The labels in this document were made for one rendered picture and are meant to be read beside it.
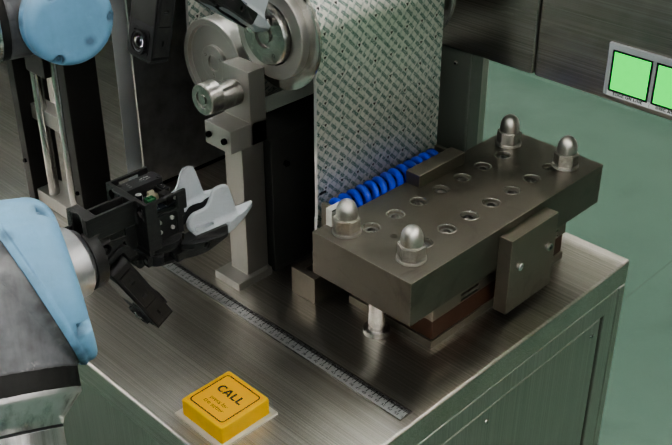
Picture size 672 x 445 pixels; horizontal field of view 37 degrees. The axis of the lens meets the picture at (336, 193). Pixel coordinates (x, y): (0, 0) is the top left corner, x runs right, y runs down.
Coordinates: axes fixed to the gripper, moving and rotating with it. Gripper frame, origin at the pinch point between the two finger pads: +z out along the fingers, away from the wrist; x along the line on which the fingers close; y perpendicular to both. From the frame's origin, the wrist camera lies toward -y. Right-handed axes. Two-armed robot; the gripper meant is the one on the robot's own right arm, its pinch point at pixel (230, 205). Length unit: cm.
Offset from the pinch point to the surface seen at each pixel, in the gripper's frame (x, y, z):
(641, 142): 74, -109, 251
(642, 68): -25, 11, 45
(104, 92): 75, -19, 30
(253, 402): -12.6, -16.5, -8.5
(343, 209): -7.2, -2.3, 11.3
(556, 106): 114, -109, 255
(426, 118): 0.0, -0.7, 34.9
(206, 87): 8.9, 10.7, 4.5
